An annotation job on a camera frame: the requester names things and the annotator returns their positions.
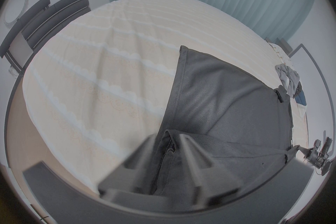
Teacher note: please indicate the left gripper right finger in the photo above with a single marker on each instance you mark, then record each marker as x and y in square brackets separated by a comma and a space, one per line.
[207, 175]

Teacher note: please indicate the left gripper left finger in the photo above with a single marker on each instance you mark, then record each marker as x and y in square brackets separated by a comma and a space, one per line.
[131, 170]

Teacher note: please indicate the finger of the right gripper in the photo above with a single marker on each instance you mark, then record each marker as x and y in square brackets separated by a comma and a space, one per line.
[305, 152]

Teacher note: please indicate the black T-shirt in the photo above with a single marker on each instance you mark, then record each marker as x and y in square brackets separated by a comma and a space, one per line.
[223, 102]

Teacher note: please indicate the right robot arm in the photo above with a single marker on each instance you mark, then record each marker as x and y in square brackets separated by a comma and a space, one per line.
[321, 164]

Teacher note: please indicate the bed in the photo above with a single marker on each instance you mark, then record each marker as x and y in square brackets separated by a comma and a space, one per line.
[105, 73]

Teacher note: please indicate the blue garment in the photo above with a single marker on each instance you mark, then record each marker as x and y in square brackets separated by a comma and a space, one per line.
[301, 99]

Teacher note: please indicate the black shiny garment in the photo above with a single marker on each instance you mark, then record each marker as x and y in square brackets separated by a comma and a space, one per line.
[298, 90]

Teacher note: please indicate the grey garment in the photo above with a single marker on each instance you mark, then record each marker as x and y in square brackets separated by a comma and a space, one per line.
[287, 76]

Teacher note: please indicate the white printed pillow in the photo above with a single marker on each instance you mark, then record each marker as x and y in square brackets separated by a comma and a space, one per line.
[280, 53]

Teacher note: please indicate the black chest of drawers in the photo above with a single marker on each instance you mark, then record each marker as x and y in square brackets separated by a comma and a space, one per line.
[57, 18]

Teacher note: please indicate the black dressing table with mirror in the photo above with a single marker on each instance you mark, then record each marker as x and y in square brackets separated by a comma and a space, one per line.
[15, 34]

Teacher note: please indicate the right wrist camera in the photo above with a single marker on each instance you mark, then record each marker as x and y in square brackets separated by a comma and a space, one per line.
[324, 145]

